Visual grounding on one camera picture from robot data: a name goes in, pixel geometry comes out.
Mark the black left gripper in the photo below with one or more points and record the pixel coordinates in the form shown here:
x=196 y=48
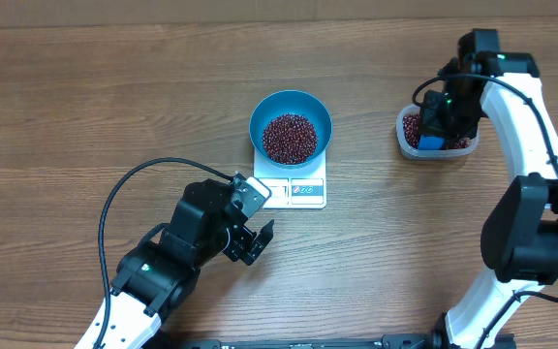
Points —
x=239 y=244

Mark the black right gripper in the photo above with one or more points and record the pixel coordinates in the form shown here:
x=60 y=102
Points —
x=433 y=124

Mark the blue plastic measuring scoop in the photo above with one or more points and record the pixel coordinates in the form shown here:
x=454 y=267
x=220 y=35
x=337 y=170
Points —
x=430 y=143

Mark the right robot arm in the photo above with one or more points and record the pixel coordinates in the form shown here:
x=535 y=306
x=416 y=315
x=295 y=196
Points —
x=519 y=239

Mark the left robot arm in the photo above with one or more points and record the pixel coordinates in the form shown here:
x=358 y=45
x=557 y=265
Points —
x=157 y=276

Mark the white digital kitchen scale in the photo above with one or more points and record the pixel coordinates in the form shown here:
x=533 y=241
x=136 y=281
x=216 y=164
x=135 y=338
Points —
x=294 y=188

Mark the red beans in bowl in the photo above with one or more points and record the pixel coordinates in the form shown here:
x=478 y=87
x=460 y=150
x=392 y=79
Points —
x=290 y=139

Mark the blue metal bowl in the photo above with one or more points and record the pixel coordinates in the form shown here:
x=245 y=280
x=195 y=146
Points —
x=291 y=101

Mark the red beans in container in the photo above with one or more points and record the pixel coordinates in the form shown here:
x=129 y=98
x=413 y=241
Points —
x=410 y=123

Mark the clear plastic food container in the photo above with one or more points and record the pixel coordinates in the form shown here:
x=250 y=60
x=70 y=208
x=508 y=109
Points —
x=419 y=154

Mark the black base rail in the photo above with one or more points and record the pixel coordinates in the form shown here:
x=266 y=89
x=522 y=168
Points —
x=387 y=341

